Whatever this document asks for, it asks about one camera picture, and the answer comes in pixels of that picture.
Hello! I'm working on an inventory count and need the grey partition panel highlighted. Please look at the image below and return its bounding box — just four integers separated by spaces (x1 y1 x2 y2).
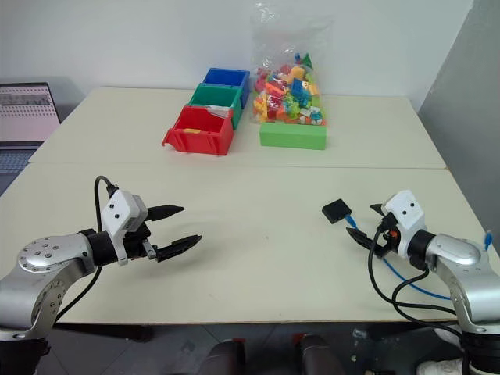
416 0 500 255

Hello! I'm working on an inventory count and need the white shoe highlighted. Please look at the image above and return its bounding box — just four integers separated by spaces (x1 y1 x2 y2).
415 358 466 375

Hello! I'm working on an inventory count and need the small clear plastic bag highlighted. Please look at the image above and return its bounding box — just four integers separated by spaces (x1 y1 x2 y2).
208 104 234 119

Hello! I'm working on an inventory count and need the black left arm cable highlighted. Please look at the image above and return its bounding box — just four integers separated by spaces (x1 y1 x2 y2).
53 175 119 326

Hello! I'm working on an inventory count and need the clear bag of toy bricks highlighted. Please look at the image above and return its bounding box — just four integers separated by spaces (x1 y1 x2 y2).
248 2 334 129

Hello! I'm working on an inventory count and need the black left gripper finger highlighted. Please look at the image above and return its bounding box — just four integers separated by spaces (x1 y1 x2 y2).
155 234 204 263
146 204 186 223

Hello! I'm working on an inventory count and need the blue plastic storage bin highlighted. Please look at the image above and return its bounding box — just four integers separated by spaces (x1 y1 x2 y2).
202 67 252 109

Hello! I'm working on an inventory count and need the green plastic storage bin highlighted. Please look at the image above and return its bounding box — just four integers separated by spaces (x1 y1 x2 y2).
188 82 244 130

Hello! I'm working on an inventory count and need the open laptop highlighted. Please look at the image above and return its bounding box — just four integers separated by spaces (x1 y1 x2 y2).
0 81 63 176

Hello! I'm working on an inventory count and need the dark rounded shape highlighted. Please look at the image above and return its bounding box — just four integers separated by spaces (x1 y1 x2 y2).
205 337 248 375
293 333 345 375

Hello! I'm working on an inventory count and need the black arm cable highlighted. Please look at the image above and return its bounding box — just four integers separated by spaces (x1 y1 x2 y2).
53 175 119 326
366 224 466 338

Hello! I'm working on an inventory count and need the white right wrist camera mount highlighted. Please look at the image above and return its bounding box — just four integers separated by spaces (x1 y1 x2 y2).
384 190 429 259

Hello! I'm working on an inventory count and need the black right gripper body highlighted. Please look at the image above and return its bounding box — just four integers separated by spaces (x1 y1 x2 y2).
375 213 400 258

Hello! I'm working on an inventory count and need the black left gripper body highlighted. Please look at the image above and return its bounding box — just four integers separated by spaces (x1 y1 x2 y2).
123 222 160 262

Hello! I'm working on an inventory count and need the blue cable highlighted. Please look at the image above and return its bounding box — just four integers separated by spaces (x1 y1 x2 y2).
345 216 493 302

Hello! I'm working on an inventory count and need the small black square block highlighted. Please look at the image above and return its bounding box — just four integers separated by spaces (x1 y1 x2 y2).
321 198 353 225

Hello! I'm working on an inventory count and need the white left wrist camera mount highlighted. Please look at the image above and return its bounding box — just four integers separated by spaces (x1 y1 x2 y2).
99 190 150 267

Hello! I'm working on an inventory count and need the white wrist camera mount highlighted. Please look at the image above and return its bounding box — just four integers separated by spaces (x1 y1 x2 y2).
99 190 150 267
384 190 429 259

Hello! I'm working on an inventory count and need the red plastic storage bin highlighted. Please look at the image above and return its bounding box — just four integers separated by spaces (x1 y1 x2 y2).
162 104 235 157

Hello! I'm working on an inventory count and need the green rectangular block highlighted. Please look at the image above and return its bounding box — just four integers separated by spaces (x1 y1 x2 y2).
259 121 329 151

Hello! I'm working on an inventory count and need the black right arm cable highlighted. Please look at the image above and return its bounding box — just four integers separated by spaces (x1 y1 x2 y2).
366 224 466 338

